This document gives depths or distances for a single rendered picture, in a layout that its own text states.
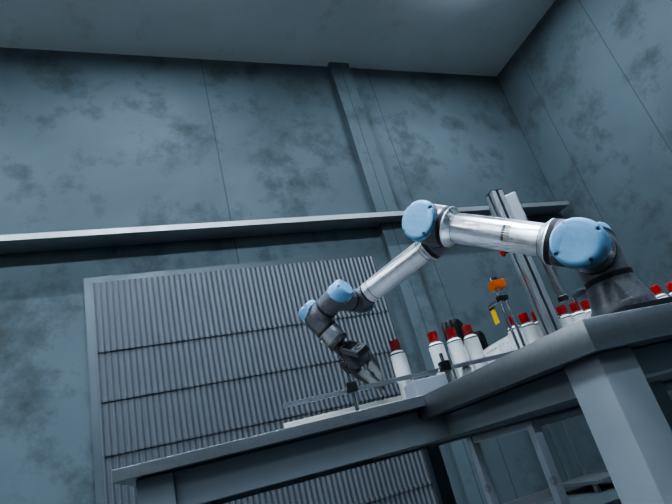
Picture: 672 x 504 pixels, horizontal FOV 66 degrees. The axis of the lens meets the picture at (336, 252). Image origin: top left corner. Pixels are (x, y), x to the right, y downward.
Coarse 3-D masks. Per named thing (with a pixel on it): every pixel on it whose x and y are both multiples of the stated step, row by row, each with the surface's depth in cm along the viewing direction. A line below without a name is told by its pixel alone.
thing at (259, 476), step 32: (416, 416) 97; (544, 416) 246; (288, 448) 91; (320, 448) 92; (352, 448) 93; (384, 448) 94; (416, 448) 229; (160, 480) 85; (192, 480) 87; (224, 480) 87; (256, 480) 88; (288, 480) 89; (448, 480) 225
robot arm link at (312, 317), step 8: (312, 304) 167; (304, 312) 166; (312, 312) 165; (320, 312) 164; (304, 320) 167; (312, 320) 165; (320, 320) 165; (328, 320) 166; (312, 328) 166; (320, 328) 164
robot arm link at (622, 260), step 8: (600, 224) 129; (608, 232) 128; (616, 240) 128; (616, 248) 123; (616, 256) 124; (624, 256) 127; (616, 264) 125; (624, 264) 125; (600, 272) 125; (584, 280) 130
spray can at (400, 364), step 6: (390, 342) 167; (396, 342) 166; (390, 348) 167; (396, 348) 165; (390, 354) 166; (396, 354) 164; (402, 354) 164; (396, 360) 163; (402, 360) 163; (396, 366) 163; (402, 366) 162; (408, 366) 163; (396, 372) 163; (402, 372) 161; (408, 372) 162; (402, 384) 160; (402, 390) 160; (402, 396) 160
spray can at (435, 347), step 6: (432, 336) 169; (432, 342) 168; (438, 342) 167; (432, 348) 167; (438, 348) 166; (444, 348) 167; (432, 354) 167; (438, 354) 166; (444, 354) 166; (432, 360) 167; (438, 360) 165; (444, 372) 163; (450, 372) 163
